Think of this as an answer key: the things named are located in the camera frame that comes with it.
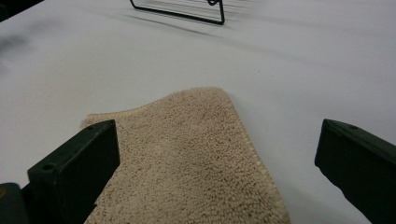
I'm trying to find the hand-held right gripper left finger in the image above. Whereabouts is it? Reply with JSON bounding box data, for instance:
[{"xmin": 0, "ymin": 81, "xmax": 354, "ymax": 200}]
[{"xmin": 21, "ymin": 119, "xmax": 121, "ymax": 224}]

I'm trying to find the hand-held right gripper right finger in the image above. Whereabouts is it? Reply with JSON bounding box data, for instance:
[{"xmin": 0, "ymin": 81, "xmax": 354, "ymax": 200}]
[{"xmin": 314, "ymin": 119, "xmax": 396, "ymax": 224}]

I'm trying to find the beige terry towel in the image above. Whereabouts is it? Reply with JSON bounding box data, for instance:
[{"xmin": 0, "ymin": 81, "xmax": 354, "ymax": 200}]
[{"xmin": 79, "ymin": 87, "xmax": 292, "ymax": 224}]

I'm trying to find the black wire rack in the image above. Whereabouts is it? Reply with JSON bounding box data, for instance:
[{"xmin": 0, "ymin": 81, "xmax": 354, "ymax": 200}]
[{"xmin": 129, "ymin": 0, "xmax": 226, "ymax": 26}]

